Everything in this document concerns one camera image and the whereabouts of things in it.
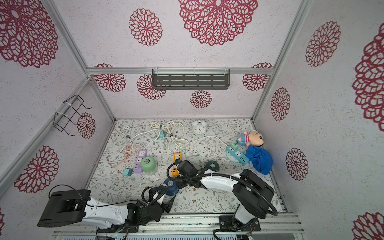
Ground navy blue meat grinder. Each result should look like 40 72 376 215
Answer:
164 179 179 197

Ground dark green meat grinder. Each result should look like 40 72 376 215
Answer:
205 161 220 172

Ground teal plug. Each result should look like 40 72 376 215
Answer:
159 131 166 139

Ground green USB charger adapter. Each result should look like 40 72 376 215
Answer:
231 143 238 150

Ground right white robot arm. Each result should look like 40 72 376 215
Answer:
166 159 279 240

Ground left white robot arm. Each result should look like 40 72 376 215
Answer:
37 186 175 233

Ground light green meat grinder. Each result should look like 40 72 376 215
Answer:
141 156 157 175

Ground orange power strip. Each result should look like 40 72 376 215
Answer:
172 153 182 178

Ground teal small charger adapter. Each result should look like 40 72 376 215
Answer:
123 169 133 177

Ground white twin-bell alarm clock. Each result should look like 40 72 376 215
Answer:
192 119 208 135

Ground teal power strip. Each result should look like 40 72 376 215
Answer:
226 145 250 166

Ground blue cloth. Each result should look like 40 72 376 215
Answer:
246 146 273 175

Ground pig plush toy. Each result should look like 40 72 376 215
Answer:
237 130 264 147

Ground white coiled cord bundle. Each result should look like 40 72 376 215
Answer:
118 120 191 152

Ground orange thin cable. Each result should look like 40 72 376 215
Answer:
113 143 142 172

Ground grey wall shelf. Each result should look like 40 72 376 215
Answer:
152 69 231 90

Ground black wire rack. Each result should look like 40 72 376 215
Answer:
53 95 91 137

